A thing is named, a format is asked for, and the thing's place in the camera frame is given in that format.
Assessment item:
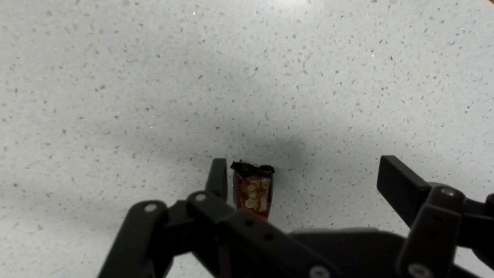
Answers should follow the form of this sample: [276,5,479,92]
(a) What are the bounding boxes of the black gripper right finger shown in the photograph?
[377,155,494,278]

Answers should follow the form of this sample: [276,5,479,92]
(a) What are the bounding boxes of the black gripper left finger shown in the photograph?
[97,158,341,278]

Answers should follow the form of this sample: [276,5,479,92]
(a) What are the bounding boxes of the dark candy bar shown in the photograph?
[230,160,276,223]

